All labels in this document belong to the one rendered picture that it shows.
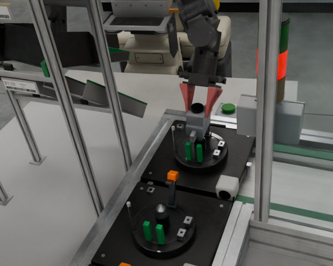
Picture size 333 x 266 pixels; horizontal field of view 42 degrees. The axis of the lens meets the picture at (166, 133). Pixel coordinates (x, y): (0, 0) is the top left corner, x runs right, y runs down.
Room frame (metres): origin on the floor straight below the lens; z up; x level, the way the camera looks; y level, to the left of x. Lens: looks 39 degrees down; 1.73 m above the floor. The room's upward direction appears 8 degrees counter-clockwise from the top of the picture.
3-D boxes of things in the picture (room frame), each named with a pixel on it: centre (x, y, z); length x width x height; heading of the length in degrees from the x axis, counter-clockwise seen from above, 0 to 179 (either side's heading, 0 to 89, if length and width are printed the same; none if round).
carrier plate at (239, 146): (0.84, -0.08, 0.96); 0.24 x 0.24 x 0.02; 63
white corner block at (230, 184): (0.71, -0.12, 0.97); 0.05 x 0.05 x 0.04; 63
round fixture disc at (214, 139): (0.84, -0.08, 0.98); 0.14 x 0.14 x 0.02
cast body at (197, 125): (0.82, -0.08, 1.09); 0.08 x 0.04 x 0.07; 154
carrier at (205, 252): (0.61, 0.03, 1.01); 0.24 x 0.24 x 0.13; 63
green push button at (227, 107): (1.02, -0.19, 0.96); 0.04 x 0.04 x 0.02
